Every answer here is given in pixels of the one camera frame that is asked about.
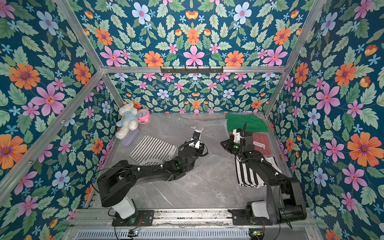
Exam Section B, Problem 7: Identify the green tank top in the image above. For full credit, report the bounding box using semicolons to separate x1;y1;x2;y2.
226;114;268;133

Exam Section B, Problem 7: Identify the red tank top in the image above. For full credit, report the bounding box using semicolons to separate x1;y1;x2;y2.
244;132;272;156

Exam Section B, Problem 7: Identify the striped shirt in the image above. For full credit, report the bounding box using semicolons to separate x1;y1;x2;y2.
235;157;266;188
130;135;178;166

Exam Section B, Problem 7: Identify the clear plastic vacuum bag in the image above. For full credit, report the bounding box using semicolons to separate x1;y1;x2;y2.
121;130;208;186

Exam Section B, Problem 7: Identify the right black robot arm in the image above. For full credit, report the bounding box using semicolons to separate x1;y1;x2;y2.
221;127;307;225

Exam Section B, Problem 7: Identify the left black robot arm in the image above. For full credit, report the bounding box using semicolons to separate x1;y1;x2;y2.
97;139;209;219

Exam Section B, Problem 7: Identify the lilac pouch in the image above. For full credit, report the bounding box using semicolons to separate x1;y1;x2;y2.
122;129;140;146

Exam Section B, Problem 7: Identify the pink alarm clock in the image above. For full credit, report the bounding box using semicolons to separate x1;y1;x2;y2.
137;109;150;124

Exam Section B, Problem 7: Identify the white teddy bear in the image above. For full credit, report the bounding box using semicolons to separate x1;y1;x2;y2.
116;102;139;140

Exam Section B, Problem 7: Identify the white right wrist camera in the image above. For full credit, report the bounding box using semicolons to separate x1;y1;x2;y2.
233;129;243;144

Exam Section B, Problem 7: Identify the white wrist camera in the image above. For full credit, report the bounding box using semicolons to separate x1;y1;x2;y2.
233;129;243;144
190;130;202;149

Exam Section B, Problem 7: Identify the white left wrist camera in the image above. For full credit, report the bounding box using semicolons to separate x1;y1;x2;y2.
190;130;202;149

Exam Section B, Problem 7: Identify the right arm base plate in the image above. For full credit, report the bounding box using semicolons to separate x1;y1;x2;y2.
228;209;273;226

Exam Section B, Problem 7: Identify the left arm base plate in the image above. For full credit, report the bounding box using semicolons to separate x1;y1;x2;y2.
112;210;155;227

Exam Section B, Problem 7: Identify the black wall hook rail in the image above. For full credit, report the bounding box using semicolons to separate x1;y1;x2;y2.
160;67;224;74

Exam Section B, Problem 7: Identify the aluminium front rail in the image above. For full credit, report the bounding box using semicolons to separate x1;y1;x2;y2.
68;207;319;229

